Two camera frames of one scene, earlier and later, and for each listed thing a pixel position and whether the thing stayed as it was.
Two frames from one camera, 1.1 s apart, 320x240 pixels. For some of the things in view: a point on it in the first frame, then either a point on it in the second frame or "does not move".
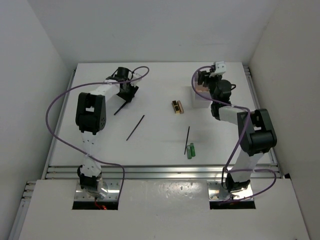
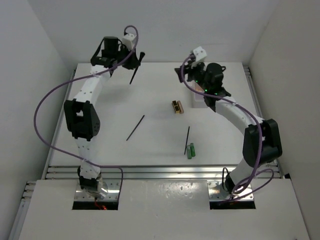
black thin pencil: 186,140 does not move
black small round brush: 120,108 -> 142,55
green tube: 193,152 does not move
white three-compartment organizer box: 199,102 does not move
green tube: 189,152 does not move
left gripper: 128,97 -> 133,62
